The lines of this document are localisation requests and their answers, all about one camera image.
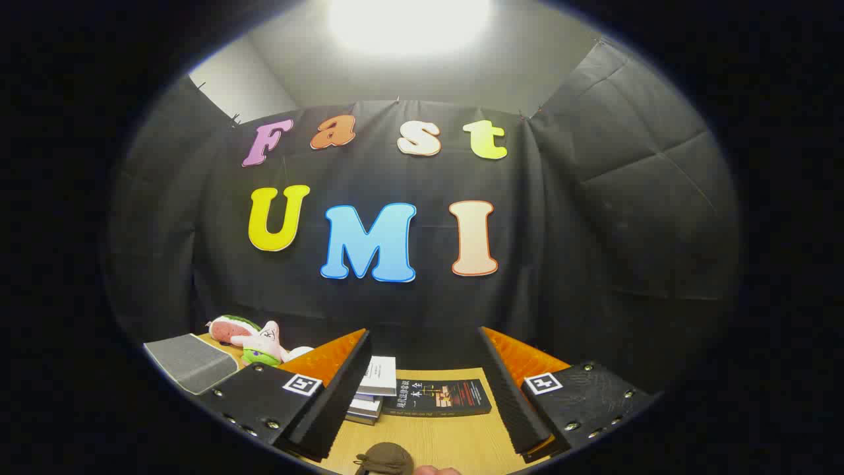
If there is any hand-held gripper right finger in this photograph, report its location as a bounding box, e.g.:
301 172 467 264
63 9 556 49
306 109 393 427
478 326 660 462

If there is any black cover book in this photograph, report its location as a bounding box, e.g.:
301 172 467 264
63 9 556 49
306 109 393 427
382 378 493 418

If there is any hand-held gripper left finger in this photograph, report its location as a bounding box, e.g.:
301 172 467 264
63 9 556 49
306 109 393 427
198 329 372 462

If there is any grey fabric storage box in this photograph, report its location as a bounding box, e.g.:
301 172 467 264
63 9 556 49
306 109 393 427
144 333 239 395

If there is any watermelon slice plush toy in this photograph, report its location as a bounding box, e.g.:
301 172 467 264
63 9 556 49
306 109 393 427
206 315 262 347

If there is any pink starfish plush toy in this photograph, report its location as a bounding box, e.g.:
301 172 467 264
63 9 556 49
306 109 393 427
229 321 291 365

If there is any white cover book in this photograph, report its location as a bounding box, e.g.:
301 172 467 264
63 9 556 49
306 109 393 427
358 356 398 396

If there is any brown fuzzy shoe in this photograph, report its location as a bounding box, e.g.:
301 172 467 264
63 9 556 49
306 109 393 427
354 443 415 475

